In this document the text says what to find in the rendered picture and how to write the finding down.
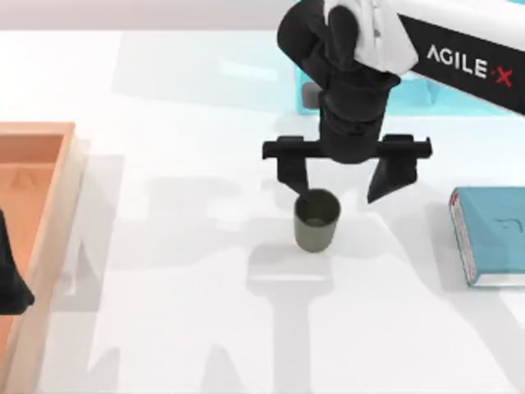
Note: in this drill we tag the grey-green cup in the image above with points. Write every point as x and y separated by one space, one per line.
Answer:
316 230

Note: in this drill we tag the light blue rack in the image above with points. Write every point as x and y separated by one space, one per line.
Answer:
410 95

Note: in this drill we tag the teal book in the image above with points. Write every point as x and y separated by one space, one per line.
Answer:
492 238

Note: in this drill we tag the salmon-coloured shallow box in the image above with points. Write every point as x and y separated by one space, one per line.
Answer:
39 197

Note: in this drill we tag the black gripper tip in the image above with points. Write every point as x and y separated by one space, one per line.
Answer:
10 279

